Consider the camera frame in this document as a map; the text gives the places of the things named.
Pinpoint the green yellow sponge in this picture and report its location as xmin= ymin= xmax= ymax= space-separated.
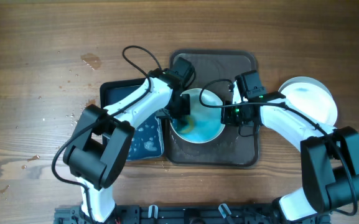
xmin=177 ymin=116 xmax=195 ymax=134

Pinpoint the white plate blue stain front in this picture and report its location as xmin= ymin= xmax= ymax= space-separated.
xmin=277 ymin=76 xmax=338 ymax=127

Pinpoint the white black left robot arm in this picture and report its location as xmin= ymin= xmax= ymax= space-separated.
xmin=57 ymin=78 xmax=190 ymax=223

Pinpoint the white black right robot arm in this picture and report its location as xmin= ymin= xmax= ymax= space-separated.
xmin=222 ymin=92 xmax=359 ymax=222

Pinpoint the black water basin tray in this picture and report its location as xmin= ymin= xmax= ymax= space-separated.
xmin=100 ymin=78 xmax=164 ymax=161

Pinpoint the dark brown serving tray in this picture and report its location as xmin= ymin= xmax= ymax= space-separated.
xmin=163 ymin=49 xmax=259 ymax=169

